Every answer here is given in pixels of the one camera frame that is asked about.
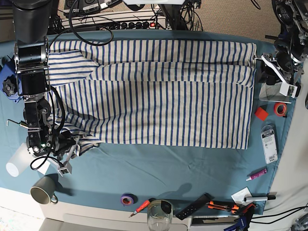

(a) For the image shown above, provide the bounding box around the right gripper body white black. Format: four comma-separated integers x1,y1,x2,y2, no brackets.
51,131,81,177

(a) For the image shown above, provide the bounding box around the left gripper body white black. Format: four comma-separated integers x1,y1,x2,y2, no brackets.
257,54,300,98

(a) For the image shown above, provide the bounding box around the blue white striped T-shirt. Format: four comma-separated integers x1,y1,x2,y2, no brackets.
47,39,257,151

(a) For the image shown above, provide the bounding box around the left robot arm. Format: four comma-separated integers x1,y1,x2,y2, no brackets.
258,0,308,102

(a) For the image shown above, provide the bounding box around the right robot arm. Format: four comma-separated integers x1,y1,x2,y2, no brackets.
13,0,80,175

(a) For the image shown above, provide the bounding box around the grey patterned notebook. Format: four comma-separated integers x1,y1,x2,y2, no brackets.
259,82,291,104

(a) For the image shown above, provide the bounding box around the red tape roll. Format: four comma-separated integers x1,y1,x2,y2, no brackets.
274,103,287,117

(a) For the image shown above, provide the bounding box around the red cube block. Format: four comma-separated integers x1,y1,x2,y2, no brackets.
255,107,269,121

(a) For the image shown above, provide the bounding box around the grey ceramic mug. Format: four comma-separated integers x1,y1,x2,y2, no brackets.
30,176,58,205

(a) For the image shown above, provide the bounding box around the black hex key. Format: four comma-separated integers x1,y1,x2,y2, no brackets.
6,119,20,126

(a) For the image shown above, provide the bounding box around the clear plastic bit case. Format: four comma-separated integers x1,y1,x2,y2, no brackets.
261,125,278,164

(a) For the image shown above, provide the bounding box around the blue clamp block black knob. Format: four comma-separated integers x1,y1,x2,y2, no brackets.
0,61,21,103

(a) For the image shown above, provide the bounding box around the purple tape roll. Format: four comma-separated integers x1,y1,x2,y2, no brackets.
120,193,138,206

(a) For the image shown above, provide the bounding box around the purple glue tube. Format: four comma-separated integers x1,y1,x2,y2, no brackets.
246,168,267,181

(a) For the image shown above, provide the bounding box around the clear glass jar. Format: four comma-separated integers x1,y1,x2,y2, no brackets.
147,199,173,231

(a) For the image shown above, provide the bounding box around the teal table cloth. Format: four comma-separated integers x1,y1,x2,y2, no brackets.
0,29,305,215

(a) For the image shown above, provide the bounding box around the black power strip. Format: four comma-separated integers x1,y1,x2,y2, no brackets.
104,21,165,30

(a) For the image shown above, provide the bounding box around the white marker pen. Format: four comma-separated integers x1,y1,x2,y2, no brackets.
244,195,276,203

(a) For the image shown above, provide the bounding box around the white paper card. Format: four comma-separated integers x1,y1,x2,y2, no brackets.
231,187,252,206

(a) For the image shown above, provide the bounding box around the black remote control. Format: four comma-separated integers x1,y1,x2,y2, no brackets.
175,193,213,220

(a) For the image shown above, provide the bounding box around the orange black utility knife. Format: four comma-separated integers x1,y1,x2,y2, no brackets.
206,201,239,214

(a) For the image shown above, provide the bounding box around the blue black bar clamp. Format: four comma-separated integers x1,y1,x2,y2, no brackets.
224,203,256,231

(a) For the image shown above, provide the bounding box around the orange handled screwdriver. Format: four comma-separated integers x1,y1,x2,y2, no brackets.
129,198,155,217

